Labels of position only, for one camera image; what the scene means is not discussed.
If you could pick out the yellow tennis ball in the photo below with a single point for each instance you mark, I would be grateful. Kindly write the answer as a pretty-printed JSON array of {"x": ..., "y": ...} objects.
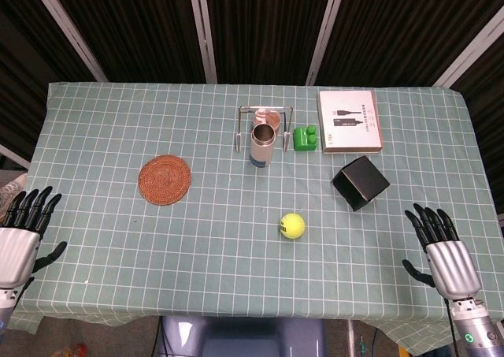
[{"x": 292, "y": 226}]

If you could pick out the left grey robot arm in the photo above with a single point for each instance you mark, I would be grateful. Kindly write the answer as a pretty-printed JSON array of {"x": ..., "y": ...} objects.
[{"x": 6, "y": 317}]

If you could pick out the round woven brown coaster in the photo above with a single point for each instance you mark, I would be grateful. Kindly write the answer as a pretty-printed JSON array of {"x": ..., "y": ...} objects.
[{"x": 164, "y": 180}]

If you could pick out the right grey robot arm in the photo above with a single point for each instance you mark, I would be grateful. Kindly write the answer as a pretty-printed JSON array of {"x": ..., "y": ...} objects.
[{"x": 476, "y": 333}]

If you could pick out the green toy building block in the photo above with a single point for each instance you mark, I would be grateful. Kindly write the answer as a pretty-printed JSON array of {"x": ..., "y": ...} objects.
[{"x": 304, "y": 141}]

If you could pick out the silver metal can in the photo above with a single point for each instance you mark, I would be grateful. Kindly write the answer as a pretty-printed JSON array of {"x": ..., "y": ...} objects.
[{"x": 261, "y": 148}]

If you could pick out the orange floor object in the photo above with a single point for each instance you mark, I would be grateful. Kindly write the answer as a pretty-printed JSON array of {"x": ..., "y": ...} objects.
[{"x": 71, "y": 350}]

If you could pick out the green checked tablecloth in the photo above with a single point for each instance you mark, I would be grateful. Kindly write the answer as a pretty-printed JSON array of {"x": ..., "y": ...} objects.
[{"x": 220, "y": 235}]

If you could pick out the black cardboard cube box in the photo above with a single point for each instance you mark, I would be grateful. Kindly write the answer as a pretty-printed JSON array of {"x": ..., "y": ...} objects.
[{"x": 364, "y": 181}]

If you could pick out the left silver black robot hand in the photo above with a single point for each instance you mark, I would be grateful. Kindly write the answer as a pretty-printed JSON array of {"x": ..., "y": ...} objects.
[{"x": 15, "y": 254}]

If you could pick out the brown round cup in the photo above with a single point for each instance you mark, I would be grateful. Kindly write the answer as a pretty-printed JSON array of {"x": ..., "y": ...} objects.
[{"x": 271, "y": 117}]

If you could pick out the blue grey robot torso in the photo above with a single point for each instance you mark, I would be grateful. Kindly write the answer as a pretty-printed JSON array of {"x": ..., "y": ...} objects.
[{"x": 244, "y": 339}]

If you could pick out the patterned grey fabric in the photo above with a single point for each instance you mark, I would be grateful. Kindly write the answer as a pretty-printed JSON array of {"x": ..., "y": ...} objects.
[{"x": 11, "y": 187}]

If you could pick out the white partition frame post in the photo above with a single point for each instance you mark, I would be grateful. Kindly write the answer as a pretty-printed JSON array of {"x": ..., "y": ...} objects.
[
  {"x": 202, "y": 30},
  {"x": 468, "y": 49},
  {"x": 13, "y": 156},
  {"x": 325, "y": 30},
  {"x": 67, "y": 30}
]

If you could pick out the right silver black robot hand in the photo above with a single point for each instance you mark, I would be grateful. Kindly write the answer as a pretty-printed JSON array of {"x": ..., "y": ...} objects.
[{"x": 453, "y": 266}]

